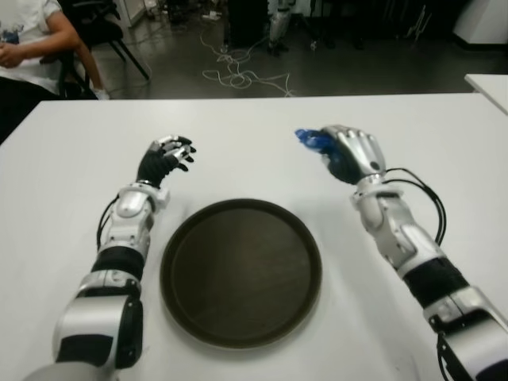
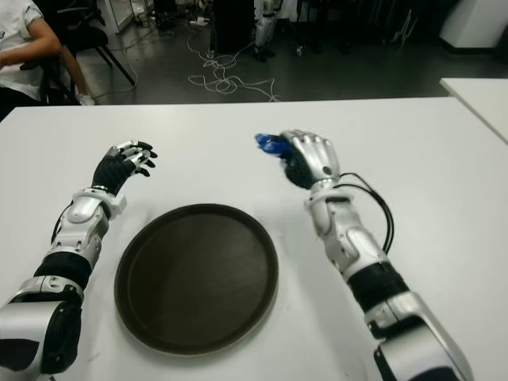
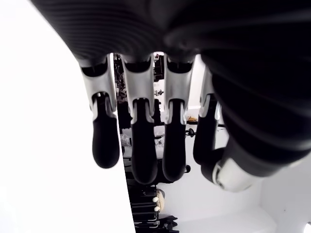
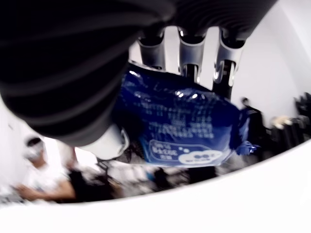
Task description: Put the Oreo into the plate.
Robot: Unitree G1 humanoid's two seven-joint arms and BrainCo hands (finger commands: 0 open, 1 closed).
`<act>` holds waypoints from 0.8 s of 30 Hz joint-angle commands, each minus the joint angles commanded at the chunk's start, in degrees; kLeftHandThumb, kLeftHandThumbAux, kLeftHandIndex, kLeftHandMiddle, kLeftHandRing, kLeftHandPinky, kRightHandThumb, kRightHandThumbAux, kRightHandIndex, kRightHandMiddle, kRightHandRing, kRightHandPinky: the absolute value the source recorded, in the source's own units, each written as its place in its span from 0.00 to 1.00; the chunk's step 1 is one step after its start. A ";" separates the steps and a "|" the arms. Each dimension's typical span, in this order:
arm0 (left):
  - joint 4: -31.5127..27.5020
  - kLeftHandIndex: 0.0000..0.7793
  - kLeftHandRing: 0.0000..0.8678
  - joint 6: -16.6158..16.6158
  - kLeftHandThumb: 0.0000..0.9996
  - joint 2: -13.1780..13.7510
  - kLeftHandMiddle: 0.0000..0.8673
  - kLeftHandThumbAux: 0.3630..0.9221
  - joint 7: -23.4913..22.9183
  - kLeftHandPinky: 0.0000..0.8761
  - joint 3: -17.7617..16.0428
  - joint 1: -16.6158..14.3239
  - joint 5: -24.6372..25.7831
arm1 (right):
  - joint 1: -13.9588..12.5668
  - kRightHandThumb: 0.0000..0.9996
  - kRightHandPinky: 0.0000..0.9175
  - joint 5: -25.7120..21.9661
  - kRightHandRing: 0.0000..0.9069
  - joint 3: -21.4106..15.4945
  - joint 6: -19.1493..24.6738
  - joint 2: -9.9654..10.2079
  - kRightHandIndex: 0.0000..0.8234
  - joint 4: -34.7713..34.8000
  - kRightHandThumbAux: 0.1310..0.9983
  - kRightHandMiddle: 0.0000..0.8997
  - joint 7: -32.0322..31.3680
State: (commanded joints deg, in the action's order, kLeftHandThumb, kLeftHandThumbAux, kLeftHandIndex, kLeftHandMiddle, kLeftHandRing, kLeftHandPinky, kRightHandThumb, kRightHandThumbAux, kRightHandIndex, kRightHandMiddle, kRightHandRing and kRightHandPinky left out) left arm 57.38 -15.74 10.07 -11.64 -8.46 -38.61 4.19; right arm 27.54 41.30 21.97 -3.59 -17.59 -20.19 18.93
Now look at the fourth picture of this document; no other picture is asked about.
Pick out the seated person in white shirt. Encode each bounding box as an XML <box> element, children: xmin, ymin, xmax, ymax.
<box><xmin>14</xmin><ymin>135</ymin><xmax>78</xmax><ymax>202</ymax></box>

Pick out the black office chair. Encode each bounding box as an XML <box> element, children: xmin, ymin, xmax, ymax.
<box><xmin>68</xmin><ymin>167</ymin><xmax>122</xmax><ymax>202</ymax></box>

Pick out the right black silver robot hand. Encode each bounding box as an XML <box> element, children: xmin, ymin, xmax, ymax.
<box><xmin>0</xmin><ymin>0</ymin><xmax>277</xmax><ymax>161</ymax></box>

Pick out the blue Oreo cookie packet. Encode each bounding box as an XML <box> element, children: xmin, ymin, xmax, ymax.
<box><xmin>114</xmin><ymin>62</ymin><xmax>260</xmax><ymax>168</ymax></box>

